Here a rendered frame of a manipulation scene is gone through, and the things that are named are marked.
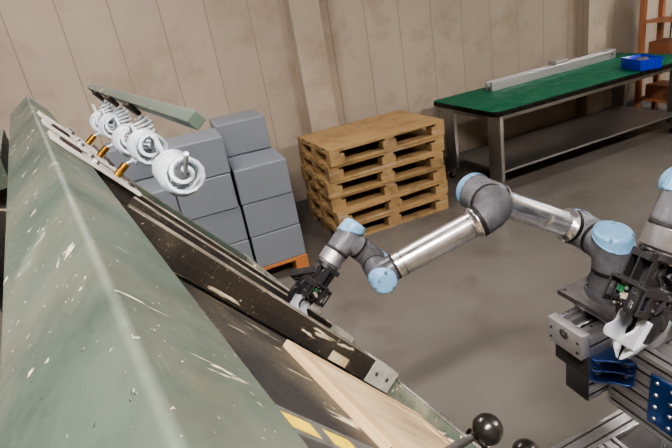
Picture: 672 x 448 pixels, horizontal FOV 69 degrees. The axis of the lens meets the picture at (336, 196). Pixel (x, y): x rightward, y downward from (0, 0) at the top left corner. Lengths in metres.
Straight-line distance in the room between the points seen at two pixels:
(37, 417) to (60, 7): 4.68
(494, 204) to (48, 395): 1.27
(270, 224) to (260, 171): 0.45
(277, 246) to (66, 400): 3.78
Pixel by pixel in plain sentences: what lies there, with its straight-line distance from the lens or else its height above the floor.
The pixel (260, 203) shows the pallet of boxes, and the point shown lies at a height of 0.70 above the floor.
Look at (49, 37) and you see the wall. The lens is 4.91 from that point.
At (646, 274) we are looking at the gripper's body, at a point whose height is 1.52.
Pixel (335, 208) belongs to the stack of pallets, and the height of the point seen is 0.34.
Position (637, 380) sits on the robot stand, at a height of 0.83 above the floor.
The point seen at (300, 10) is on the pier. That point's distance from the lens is 4.98.
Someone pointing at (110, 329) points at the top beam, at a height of 1.90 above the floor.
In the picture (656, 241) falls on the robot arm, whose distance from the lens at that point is 1.00.
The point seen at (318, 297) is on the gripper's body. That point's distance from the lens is 1.46.
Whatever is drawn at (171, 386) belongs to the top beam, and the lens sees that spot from 0.23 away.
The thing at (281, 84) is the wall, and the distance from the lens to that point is 5.10.
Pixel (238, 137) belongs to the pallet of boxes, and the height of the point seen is 1.16.
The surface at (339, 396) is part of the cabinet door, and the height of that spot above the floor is 1.34.
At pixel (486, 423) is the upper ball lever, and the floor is 1.54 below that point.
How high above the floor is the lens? 2.03
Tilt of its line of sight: 21 degrees down
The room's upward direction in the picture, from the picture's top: 10 degrees counter-clockwise
